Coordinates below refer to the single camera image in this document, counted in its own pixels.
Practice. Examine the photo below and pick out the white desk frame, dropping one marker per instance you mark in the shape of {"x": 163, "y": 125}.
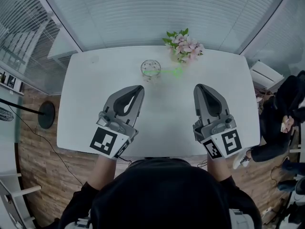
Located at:
{"x": 14, "y": 194}

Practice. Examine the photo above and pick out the black standing fan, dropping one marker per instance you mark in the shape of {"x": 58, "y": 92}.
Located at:
{"x": 46, "y": 114}

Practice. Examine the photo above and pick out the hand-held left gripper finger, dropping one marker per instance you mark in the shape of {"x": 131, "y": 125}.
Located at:
{"x": 110, "y": 104}
{"x": 137, "y": 112}

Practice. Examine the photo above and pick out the person's right forearm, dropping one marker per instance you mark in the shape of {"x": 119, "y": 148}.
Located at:
{"x": 218, "y": 168}

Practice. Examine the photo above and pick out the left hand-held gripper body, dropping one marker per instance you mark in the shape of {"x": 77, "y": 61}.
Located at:
{"x": 104, "y": 143}

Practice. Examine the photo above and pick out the pink flowers in pot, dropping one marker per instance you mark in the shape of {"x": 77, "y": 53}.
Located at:
{"x": 186, "y": 46}

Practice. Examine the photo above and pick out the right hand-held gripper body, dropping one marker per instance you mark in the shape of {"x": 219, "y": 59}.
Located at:
{"x": 230, "y": 142}

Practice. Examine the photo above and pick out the clear glass vase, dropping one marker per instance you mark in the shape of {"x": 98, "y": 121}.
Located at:
{"x": 150, "y": 65}

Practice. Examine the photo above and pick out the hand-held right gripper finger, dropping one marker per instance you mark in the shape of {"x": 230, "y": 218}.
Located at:
{"x": 200, "y": 108}
{"x": 223, "y": 105}

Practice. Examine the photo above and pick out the white chair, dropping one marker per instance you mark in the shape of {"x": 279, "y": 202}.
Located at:
{"x": 265, "y": 74}

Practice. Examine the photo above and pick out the white body-worn device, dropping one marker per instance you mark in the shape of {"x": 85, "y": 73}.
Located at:
{"x": 239, "y": 219}

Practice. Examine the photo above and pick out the white table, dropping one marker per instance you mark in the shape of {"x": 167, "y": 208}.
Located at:
{"x": 166, "y": 116}

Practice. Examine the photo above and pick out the dark bag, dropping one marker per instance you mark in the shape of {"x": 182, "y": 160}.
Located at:
{"x": 290, "y": 175}

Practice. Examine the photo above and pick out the person's left forearm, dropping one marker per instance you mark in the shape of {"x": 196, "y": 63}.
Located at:
{"x": 102, "y": 173}

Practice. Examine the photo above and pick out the green plastic stick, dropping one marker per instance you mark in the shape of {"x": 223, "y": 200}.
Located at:
{"x": 166, "y": 71}

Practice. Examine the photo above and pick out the person's black top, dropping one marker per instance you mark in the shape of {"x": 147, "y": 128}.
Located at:
{"x": 166, "y": 199}

